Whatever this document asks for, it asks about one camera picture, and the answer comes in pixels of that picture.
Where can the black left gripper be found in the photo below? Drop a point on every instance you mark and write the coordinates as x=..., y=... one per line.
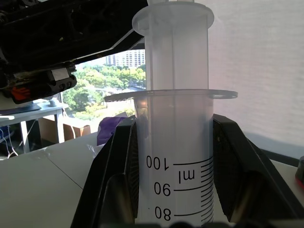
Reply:
x=42, y=83

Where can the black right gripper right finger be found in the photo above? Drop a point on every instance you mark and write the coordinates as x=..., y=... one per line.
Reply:
x=247, y=171

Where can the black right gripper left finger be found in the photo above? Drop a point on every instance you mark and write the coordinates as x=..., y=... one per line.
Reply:
x=104, y=171

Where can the translucent plastic 100 ml syringe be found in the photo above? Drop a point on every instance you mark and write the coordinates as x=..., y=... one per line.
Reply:
x=175, y=133

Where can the dark cup with red liquid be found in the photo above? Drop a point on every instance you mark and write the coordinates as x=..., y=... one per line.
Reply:
x=300, y=173

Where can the purple cloth bundle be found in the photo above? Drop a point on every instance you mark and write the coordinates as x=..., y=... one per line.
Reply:
x=108, y=129

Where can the brown cardboard box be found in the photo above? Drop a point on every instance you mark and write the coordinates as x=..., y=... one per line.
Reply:
x=71, y=131

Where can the small grey desk figure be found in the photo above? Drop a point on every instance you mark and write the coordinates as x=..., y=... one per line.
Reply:
x=52, y=102

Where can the white office desk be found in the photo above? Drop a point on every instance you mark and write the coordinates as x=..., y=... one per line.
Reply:
x=35, y=112

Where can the dark desk mat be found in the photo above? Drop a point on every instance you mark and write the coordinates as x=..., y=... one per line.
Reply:
x=21, y=108

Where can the white roller window blind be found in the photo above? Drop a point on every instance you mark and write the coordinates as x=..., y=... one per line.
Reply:
x=259, y=71

